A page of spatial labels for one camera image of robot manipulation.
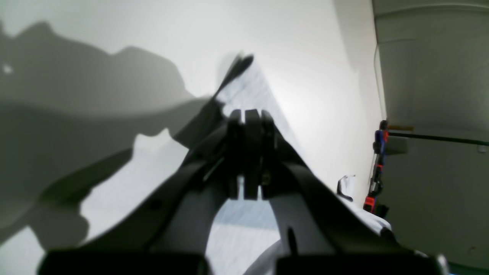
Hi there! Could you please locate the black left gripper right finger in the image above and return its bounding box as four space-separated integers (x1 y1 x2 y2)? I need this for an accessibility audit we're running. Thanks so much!
261 111 449 275

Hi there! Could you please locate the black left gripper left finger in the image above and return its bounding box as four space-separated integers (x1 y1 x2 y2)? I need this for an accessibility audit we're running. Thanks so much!
38 110 243 275

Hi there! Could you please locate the grey T-shirt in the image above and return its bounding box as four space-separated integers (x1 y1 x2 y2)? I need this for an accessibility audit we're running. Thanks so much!
78 63 394 275

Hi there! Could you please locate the blue red bar clamp right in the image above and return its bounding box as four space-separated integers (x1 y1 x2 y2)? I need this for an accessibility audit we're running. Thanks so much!
363 120 488 218

